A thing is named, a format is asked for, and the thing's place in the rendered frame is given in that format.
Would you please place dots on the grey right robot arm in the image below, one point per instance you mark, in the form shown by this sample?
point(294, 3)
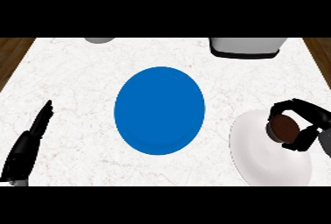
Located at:
point(325, 143)

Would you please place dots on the white plate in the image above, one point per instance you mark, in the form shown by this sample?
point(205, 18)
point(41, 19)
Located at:
point(263, 157)

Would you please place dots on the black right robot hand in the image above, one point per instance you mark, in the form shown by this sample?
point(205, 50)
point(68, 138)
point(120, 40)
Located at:
point(310, 116)

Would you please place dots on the brown chocolate cupcake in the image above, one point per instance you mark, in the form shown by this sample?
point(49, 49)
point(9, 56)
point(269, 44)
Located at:
point(282, 127)

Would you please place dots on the blue plate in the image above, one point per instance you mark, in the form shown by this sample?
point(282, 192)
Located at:
point(159, 110)

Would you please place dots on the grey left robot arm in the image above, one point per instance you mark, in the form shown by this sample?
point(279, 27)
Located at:
point(19, 183)

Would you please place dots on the grey round object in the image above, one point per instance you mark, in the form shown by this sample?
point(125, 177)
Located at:
point(99, 40)

